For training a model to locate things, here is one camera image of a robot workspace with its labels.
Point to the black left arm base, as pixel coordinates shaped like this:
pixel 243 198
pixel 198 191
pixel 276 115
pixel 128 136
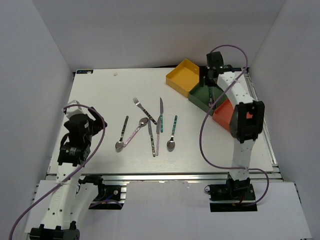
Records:
pixel 108 196

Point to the spoon with black patterned handle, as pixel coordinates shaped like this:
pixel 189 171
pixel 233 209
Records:
pixel 120 144

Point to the spoon with pink handle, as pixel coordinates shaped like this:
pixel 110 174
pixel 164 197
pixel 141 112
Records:
pixel 142 123

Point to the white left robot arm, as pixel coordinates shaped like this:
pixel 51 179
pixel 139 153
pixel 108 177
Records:
pixel 67 198

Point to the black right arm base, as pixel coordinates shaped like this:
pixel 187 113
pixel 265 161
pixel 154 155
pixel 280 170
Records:
pixel 222 201

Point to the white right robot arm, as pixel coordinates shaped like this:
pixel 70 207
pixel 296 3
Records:
pixel 247 117

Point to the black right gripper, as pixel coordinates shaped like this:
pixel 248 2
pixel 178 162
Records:
pixel 204 71

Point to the yellow square bin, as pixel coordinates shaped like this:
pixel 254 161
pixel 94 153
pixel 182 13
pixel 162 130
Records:
pixel 184 77

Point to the fork with black patterned handle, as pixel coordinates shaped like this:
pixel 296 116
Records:
pixel 139 105

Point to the fork with green handle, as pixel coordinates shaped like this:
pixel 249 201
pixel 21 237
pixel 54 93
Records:
pixel 211 96

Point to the knife with black patterned handle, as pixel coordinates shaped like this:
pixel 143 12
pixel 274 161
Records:
pixel 150 132

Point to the green square bin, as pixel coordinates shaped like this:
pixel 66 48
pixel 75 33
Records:
pixel 199 96

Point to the knife with pink handle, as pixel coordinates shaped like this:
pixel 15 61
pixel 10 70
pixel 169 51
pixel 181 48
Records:
pixel 158 128

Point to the orange square bin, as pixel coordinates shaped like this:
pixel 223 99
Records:
pixel 223 114

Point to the knife with green handle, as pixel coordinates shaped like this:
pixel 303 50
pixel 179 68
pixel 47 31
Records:
pixel 161 114

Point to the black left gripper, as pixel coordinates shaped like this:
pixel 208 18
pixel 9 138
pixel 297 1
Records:
pixel 97 123

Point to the spoon with green handle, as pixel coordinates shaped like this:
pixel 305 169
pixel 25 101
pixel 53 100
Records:
pixel 171 142

